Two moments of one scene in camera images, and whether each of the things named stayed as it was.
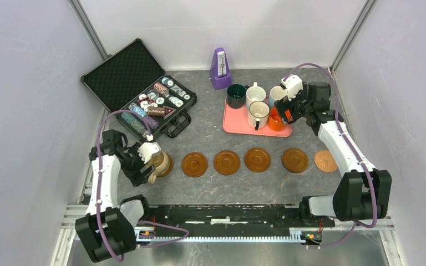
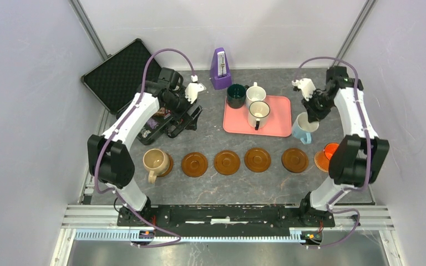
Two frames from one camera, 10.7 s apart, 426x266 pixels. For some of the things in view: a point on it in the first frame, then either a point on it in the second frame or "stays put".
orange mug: x=275 y=121 -> x=329 y=149
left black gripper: x=136 y=177 -> x=184 y=120
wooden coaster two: x=227 y=162 stays put
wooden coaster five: x=294 y=160 stays put
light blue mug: x=277 y=93 -> x=302 y=128
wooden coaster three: x=194 y=164 stays put
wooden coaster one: x=171 y=166 stays put
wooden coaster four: x=257 y=159 stays put
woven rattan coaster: x=325 y=160 stays put
